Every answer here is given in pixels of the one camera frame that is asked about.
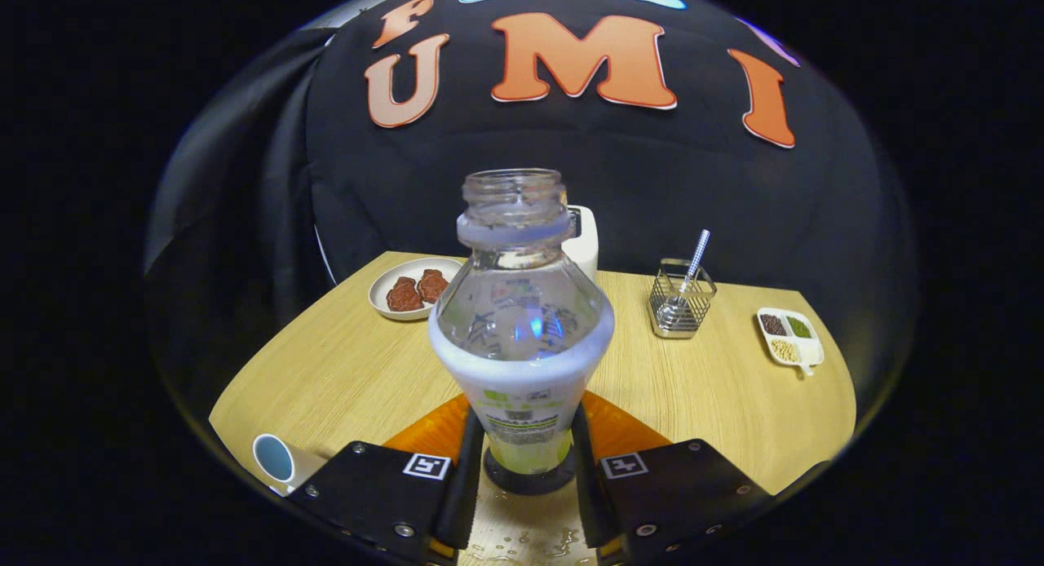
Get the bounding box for metal spoon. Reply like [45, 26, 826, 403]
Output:
[659, 229, 711, 330]

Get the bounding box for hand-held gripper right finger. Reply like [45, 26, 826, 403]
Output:
[571, 391, 774, 563]

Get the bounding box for white cup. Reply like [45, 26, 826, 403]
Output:
[251, 433, 327, 497]

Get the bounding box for wooden table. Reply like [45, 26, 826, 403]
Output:
[208, 251, 857, 565]

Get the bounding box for white divided dish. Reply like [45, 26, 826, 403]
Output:
[756, 307, 825, 377]

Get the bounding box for white toaster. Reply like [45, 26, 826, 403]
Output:
[563, 205, 599, 283]

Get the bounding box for clear plastic juice bottle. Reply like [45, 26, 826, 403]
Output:
[428, 168, 615, 475]

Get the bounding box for dark round coaster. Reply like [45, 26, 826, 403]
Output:
[483, 445, 577, 496]

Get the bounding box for brown meat piece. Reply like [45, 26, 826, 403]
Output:
[416, 268, 449, 304]
[386, 276, 424, 312]

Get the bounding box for black backdrop cloth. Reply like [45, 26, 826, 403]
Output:
[145, 0, 918, 404]

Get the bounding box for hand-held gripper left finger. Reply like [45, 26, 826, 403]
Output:
[287, 393, 486, 563]

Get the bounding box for wire mesh holder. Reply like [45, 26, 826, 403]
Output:
[648, 259, 718, 339]

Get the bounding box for white round plate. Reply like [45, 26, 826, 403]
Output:
[368, 257, 463, 321]

